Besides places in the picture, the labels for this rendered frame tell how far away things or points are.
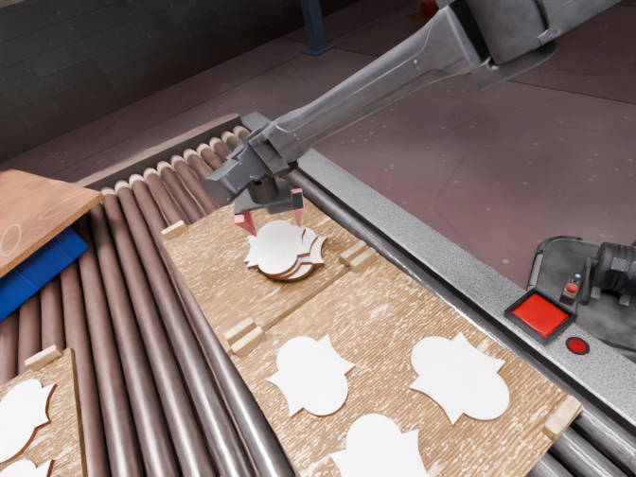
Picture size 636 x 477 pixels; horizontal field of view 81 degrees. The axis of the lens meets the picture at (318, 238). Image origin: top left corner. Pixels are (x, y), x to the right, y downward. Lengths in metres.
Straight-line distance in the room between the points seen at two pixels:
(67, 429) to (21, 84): 4.69
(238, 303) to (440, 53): 0.57
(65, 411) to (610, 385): 0.87
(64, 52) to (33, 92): 0.55
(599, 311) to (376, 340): 1.09
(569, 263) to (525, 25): 1.44
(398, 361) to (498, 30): 0.46
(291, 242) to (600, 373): 0.55
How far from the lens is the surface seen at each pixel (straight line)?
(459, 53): 0.41
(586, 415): 0.66
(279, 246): 0.76
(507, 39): 0.40
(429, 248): 0.81
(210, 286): 0.83
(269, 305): 0.74
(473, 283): 0.75
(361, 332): 0.66
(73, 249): 1.16
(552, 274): 1.71
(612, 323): 1.61
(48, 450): 0.82
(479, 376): 0.62
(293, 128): 0.55
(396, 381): 0.62
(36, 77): 5.27
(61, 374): 0.90
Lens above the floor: 1.50
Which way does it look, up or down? 43 degrees down
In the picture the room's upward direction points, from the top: 16 degrees counter-clockwise
